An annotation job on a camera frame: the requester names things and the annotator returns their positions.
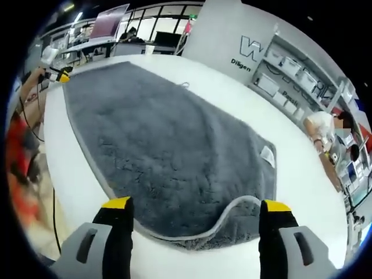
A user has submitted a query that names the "purple screen monitor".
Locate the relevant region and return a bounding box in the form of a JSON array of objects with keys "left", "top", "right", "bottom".
[{"left": 89, "top": 3, "right": 131, "bottom": 41}]

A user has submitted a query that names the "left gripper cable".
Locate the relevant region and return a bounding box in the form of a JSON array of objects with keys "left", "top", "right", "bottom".
[{"left": 17, "top": 84, "right": 62, "bottom": 254}]

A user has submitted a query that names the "grey towel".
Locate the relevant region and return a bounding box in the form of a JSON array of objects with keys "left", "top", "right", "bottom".
[{"left": 62, "top": 60, "right": 278, "bottom": 251}]

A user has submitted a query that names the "shelving unit with white bins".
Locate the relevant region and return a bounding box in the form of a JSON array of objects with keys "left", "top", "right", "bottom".
[{"left": 255, "top": 48, "right": 369, "bottom": 187}]

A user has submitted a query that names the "white desk black frame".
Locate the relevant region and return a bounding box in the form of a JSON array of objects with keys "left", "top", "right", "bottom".
[{"left": 59, "top": 38, "right": 117, "bottom": 64}]

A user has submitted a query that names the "person's orange yellow shirt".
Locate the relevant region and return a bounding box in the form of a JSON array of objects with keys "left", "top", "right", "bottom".
[{"left": 5, "top": 115, "right": 51, "bottom": 235}]

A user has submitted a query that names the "black monitor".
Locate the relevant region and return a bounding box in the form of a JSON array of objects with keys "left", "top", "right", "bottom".
[{"left": 153, "top": 31, "right": 183, "bottom": 52}]

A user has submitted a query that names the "grey metal shelf rack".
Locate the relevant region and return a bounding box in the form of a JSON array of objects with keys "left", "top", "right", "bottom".
[{"left": 248, "top": 24, "right": 372, "bottom": 206}]

